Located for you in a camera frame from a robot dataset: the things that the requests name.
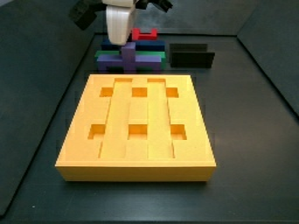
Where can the long green block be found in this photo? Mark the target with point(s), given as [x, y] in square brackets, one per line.
[147, 53]

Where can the black angled bracket holder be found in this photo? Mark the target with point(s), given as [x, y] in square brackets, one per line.
[191, 55]

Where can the yellow slotted board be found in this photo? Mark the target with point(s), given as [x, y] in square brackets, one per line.
[136, 131]

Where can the purple cross-shaped block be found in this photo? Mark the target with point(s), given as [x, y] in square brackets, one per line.
[128, 61]

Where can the red branched block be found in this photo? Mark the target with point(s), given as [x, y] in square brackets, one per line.
[137, 35]

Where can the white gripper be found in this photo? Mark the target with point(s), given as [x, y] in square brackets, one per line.
[120, 19]

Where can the long dark blue block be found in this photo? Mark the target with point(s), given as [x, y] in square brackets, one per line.
[141, 45]

